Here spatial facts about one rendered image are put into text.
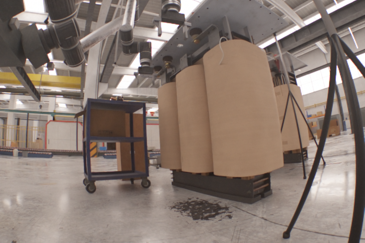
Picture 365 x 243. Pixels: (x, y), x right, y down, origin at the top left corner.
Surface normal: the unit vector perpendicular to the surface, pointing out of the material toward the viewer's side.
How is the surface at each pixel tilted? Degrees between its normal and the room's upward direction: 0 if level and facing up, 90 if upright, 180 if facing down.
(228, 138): 90
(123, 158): 90
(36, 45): 90
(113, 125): 90
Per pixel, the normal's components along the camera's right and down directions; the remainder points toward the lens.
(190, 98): -0.64, -0.13
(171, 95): -0.21, -0.20
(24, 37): 0.36, -0.23
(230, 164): -0.86, -0.05
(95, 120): 0.59, -0.22
